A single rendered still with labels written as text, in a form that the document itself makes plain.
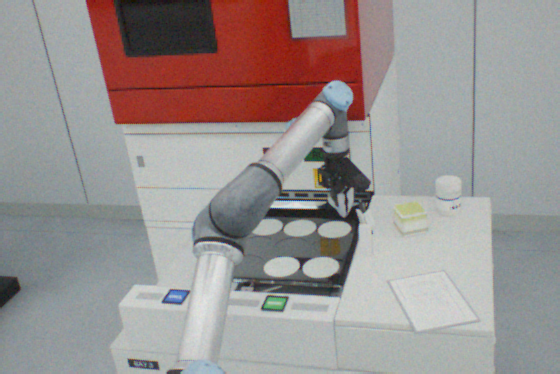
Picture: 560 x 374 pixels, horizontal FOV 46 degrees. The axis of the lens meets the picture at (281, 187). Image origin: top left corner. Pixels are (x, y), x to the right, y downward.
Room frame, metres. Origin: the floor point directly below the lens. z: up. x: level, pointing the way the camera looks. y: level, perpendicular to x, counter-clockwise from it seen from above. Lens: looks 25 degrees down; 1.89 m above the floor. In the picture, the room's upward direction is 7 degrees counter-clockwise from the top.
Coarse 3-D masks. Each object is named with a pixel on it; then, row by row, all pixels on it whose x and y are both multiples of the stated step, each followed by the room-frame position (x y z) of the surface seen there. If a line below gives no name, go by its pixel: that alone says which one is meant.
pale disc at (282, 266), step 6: (276, 258) 1.61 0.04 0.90; (282, 258) 1.60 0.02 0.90; (288, 258) 1.60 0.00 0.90; (270, 264) 1.58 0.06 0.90; (276, 264) 1.57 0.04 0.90; (282, 264) 1.57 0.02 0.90; (288, 264) 1.57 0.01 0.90; (294, 264) 1.56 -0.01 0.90; (270, 270) 1.55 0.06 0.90; (276, 270) 1.54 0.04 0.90; (282, 270) 1.54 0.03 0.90; (288, 270) 1.54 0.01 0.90; (294, 270) 1.53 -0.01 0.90; (276, 276) 1.51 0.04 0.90
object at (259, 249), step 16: (320, 224) 1.77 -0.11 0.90; (352, 224) 1.75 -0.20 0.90; (256, 240) 1.72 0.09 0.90; (272, 240) 1.71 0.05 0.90; (288, 240) 1.70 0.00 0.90; (304, 240) 1.69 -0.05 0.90; (320, 240) 1.68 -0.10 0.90; (336, 240) 1.67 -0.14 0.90; (352, 240) 1.66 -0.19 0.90; (256, 256) 1.63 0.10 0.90; (272, 256) 1.62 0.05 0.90; (288, 256) 1.61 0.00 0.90; (304, 256) 1.60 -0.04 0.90; (320, 256) 1.59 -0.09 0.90; (336, 256) 1.58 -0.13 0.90; (240, 272) 1.56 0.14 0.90; (256, 272) 1.55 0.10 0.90; (336, 272) 1.50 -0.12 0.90
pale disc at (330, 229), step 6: (330, 222) 1.78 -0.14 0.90; (336, 222) 1.77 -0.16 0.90; (342, 222) 1.77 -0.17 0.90; (324, 228) 1.74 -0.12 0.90; (330, 228) 1.74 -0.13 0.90; (336, 228) 1.73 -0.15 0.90; (342, 228) 1.73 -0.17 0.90; (348, 228) 1.73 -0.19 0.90; (324, 234) 1.71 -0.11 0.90; (330, 234) 1.70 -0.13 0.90; (336, 234) 1.70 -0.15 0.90; (342, 234) 1.69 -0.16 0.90
